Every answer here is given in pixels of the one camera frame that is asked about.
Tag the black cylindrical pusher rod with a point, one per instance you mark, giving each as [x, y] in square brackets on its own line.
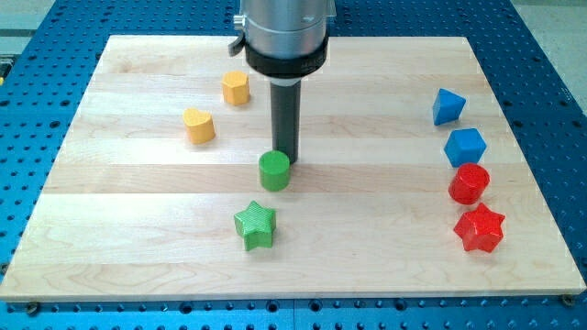
[285, 116]

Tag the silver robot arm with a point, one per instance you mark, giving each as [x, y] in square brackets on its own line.
[284, 40]

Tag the blue triangle block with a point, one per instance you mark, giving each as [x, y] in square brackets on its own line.
[447, 107]

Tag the yellow hexagon block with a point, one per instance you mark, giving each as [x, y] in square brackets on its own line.
[235, 86]

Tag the green cylinder block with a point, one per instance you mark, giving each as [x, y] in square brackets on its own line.
[274, 169]

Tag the yellow heart block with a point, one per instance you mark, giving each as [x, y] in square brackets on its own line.
[199, 125]

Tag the green star block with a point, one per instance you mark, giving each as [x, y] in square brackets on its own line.
[255, 225]

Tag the light wooden board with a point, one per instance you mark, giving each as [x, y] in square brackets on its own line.
[132, 210]

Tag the blue hexagon block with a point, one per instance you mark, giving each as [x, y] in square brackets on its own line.
[464, 146]

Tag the red cylinder block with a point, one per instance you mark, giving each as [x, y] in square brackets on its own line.
[469, 183]

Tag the red star block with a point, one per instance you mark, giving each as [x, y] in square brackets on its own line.
[480, 229]

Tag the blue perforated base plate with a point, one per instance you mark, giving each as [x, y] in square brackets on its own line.
[43, 89]

